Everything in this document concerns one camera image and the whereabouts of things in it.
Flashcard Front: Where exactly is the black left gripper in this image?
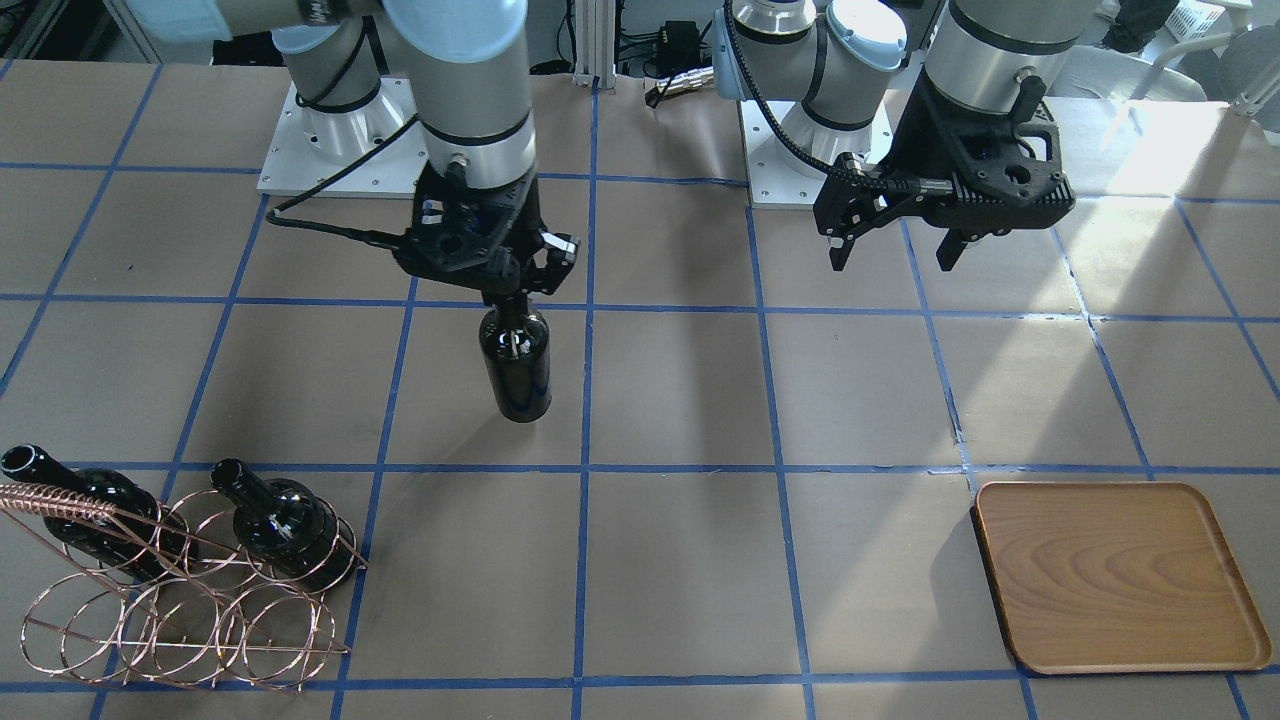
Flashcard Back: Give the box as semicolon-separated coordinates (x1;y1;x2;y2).
813;76;1076;272

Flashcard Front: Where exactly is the wooden tray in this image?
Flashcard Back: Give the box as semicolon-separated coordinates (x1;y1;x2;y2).
972;480;1274;675

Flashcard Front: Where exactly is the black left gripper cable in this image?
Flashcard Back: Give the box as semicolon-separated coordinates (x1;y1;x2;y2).
721;0;906;196

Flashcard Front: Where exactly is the copper wire bottle rack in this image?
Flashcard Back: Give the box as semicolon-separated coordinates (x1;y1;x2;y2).
20;489;349;693

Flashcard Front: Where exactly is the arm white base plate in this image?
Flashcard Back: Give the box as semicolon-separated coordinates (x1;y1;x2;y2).
257;78;428;199
739;101;892;210

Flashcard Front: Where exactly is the aluminium frame post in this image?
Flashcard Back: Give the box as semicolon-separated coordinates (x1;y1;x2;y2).
571;0;618;94

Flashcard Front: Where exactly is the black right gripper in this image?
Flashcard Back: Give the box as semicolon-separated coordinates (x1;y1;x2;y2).
392;165;579;297

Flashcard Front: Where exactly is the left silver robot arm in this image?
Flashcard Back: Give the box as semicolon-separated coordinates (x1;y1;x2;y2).
710;1;1094;272

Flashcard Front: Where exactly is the dark wine bottle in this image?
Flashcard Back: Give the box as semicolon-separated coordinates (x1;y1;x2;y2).
479;293;552;423
0;445;186;583
210;457;357;593

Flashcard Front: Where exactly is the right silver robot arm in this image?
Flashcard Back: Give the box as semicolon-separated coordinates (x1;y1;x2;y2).
129;1;577;306

